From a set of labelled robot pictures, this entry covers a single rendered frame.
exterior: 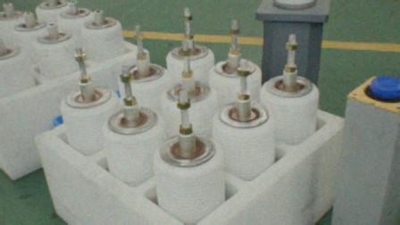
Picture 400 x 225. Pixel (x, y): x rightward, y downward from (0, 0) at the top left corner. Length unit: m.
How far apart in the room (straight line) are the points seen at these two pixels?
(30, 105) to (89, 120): 0.28
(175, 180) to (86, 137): 0.23
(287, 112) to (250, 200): 0.17
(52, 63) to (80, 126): 0.32
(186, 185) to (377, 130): 0.25
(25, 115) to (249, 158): 0.52
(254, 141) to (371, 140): 0.16
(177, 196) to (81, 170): 0.19
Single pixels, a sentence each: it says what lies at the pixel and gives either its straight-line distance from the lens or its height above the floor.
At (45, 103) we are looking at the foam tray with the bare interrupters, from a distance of 1.01.
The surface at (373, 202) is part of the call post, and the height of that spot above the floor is 0.17.
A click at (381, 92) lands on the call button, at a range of 0.60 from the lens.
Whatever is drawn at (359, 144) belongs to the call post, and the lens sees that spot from 0.63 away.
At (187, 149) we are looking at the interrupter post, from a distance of 0.58.
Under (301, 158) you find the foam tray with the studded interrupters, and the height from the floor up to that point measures 0.18.
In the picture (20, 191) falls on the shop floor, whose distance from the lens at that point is 1.02.
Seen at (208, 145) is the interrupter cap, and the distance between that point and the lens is 0.60.
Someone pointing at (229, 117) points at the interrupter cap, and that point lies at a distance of 0.66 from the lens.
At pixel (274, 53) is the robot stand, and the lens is 0.99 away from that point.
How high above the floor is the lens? 0.59
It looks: 30 degrees down
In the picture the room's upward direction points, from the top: 3 degrees counter-clockwise
